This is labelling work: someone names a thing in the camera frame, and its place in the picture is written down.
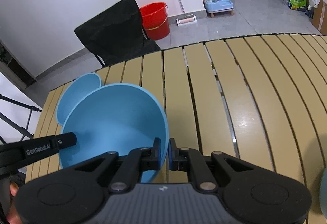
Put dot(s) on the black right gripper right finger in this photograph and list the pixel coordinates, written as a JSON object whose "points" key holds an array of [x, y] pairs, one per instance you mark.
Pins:
{"points": [[193, 163]]}

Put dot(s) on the blue pet water feeder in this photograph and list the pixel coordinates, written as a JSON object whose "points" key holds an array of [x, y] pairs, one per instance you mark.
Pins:
{"points": [[214, 7]]}

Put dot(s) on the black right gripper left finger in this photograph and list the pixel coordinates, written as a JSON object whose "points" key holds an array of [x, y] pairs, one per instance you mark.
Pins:
{"points": [[131, 167]]}

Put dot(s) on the green pet food bag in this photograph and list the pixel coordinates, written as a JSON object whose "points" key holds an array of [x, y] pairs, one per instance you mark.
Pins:
{"points": [[299, 5]]}

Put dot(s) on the large cardboard box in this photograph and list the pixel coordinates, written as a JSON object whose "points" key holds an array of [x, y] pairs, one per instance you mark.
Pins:
{"points": [[320, 17]]}

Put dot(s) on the black folding chair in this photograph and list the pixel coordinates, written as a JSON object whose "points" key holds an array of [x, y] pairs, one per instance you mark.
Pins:
{"points": [[116, 34]]}

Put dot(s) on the large blue bowl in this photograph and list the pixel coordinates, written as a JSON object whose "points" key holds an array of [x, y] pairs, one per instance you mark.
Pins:
{"points": [[116, 117]]}

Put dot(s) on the white mop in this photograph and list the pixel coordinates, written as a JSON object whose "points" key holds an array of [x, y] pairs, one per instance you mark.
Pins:
{"points": [[185, 19]]}

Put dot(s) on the person's hand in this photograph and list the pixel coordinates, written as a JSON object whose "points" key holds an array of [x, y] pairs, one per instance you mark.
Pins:
{"points": [[13, 216]]}

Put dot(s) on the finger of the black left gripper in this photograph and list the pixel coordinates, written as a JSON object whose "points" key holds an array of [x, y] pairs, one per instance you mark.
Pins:
{"points": [[22, 153]]}

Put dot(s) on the red plastic bucket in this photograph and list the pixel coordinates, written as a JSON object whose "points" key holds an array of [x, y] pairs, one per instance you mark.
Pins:
{"points": [[155, 20]]}

